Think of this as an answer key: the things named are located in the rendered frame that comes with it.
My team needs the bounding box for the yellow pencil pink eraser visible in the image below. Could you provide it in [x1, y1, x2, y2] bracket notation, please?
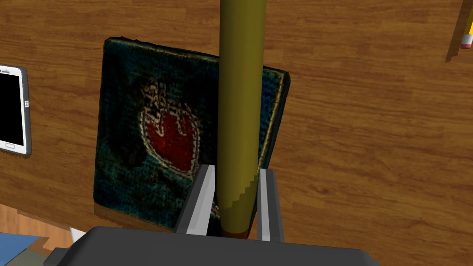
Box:
[460, 10, 473, 50]

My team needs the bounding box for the dark blue book red heart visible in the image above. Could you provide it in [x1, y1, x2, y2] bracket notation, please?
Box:
[93, 36, 291, 230]

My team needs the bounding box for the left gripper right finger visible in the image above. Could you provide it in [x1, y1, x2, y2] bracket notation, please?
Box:
[256, 168, 285, 243]

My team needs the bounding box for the white smartphone black screen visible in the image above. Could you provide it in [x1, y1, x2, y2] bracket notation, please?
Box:
[0, 64, 32, 156]

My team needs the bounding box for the olive yellow pencil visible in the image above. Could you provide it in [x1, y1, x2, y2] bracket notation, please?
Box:
[216, 0, 267, 239]

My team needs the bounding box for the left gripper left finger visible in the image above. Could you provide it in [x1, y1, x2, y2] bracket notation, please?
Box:
[173, 164, 216, 236]

